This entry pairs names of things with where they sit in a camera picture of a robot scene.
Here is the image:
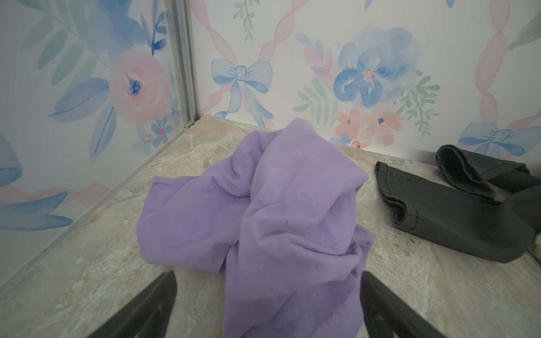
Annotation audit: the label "dark grey jeans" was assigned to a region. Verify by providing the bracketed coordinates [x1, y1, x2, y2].
[375, 145, 540, 263]

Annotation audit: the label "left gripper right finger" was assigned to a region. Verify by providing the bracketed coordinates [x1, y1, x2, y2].
[360, 271, 445, 338]

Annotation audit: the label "left corner aluminium post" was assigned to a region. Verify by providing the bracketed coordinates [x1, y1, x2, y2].
[165, 0, 199, 128]

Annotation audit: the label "purple cloth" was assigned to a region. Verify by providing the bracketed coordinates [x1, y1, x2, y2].
[137, 119, 375, 337]

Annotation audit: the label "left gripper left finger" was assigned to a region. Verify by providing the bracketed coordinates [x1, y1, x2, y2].
[90, 270, 178, 337]

